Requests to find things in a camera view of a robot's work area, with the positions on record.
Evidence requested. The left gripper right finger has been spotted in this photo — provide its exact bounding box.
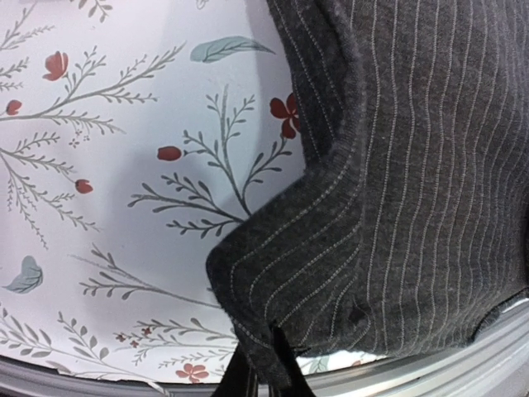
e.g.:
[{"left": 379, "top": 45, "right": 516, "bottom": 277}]
[{"left": 270, "top": 326, "right": 315, "bottom": 397}]

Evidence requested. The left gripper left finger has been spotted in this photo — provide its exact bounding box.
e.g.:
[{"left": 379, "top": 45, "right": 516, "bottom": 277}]
[{"left": 216, "top": 347, "right": 259, "bottom": 397}]

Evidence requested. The black pinstriped long sleeve shirt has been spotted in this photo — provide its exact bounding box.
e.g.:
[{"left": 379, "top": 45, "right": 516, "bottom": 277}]
[{"left": 206, "top": 1, "right": 528, "bottom": 388}]

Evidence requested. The floral patterned table mat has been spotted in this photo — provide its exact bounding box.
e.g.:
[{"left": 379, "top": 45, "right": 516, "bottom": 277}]
[{"left": 1, "top": 1, "right": 386, "bottom": 384}]

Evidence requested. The aluminium front rail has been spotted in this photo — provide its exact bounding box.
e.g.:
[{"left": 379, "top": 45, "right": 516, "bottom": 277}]
[{"left": 1, "top": 301, "right": 528, "bottom": 396}]

